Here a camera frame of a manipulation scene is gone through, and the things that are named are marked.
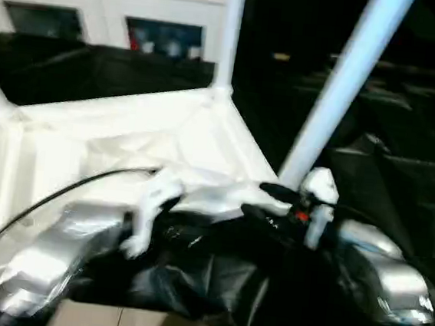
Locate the black work mat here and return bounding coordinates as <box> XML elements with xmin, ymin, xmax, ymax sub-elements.
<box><xmin>0</xmin><ymin>32</ymin><xmax>435</xmax><ymax>326</ymax></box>

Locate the red package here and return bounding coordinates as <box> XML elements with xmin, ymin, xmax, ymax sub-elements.
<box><xmin>127</xmin><ymin>27</ymin><xmax>141</xmax><ymax>51</ymax></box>

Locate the black cabinet with yellow label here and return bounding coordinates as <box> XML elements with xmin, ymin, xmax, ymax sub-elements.
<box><xmin>235</xmin><ymin>0</ymin><xmax>342</xmax><ymax>90</ymax></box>

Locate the white plastic table top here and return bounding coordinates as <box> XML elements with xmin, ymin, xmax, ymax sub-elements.
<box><xmin>0</xmin><ymin>67</ymin><xmax>305</xmax><ymax>326</ymax></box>

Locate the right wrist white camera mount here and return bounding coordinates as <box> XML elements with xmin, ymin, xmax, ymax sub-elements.
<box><xmin>293</xmin><ymin>165</ymin><xmax>344</xmax><ymax>253</ymax></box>

